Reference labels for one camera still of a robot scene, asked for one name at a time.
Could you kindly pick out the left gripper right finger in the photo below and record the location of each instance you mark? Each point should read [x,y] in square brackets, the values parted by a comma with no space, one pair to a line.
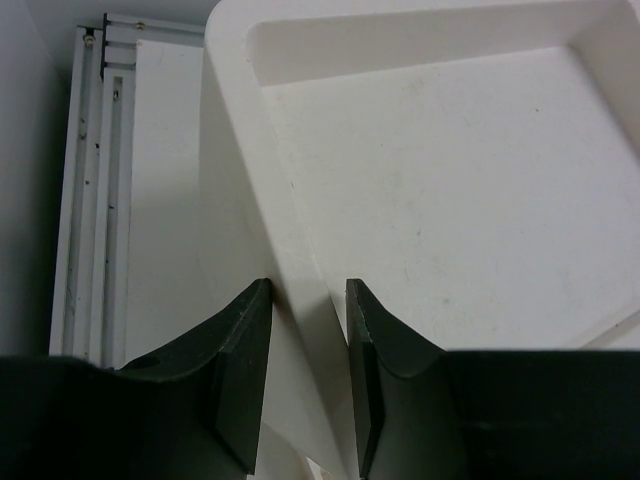
[422,412]

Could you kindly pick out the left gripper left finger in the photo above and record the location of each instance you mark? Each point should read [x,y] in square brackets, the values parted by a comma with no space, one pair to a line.
[190,409]

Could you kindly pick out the white plastic drawer unit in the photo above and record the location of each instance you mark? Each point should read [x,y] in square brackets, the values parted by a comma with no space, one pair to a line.
[475,163]

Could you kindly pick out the aluminium table frame rail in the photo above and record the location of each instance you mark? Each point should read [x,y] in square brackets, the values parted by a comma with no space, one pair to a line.
[88,318]

